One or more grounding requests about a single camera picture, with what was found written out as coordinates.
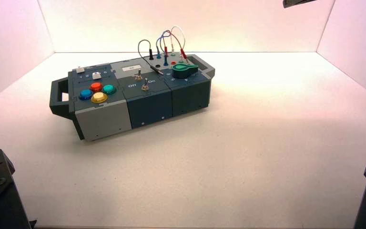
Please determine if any red jumper cable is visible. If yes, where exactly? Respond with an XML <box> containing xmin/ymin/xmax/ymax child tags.
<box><xmin>162</xmin><ymin>31</ymin><xmax>188</xmax><ymax>61</ymax></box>

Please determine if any green rotary knob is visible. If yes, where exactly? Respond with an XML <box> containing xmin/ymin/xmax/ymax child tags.
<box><xmin>172</xmin><ymin>63</ymin><xmax>199</xmax><ymax>79</ymax></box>

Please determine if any black jumper cable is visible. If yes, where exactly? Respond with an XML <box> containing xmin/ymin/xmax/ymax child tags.
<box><xmin>138</xmin><ymin>39</ymin><xmax>165</xmax><ymax>75</ymax></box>

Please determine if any grey and blue control box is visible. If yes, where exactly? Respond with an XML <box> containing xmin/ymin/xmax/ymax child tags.
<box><xmin>49</xmin><ymin>54</ymin><xmax>216</xmax><ymax>142</ymax></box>

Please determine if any blue jumper cable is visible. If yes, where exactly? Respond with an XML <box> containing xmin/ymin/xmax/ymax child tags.
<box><xmin>156</xmin><ymin>30</ymin><xmax>171</xmax><ymax>66</ymax></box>

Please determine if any yellow dome push button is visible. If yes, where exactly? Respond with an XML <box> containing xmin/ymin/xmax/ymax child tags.
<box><xmin>91</xmin><ymin>92</ymin><xmax>109</xmax><ymax>104</ymax></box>

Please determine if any blue dome push button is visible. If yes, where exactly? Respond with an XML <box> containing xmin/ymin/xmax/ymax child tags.
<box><xmin>79</xmin><ymin>89</ymin><xmax>94</xmax><ymax>101</ymax></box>

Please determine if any white jumper cable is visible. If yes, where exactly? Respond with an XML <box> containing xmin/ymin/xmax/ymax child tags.
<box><xmin>170</xmin><ymin>26</ymin><xmax>187</xmax><ymax>62</ymax></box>

